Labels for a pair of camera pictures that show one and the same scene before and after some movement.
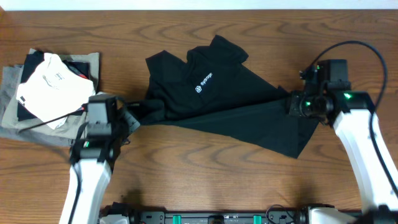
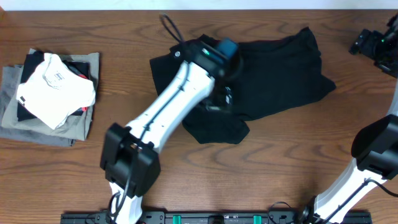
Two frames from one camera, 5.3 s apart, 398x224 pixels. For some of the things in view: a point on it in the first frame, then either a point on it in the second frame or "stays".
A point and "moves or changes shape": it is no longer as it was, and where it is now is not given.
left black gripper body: [126, 123] to [221, 103]
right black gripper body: [306, 106] to [384, 51]
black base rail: [316, 215] stays
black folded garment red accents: [30, 60] stays
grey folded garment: [10, 84] stays
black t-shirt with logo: [212, 88] moves or changes shape
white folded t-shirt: [55, 90] stays
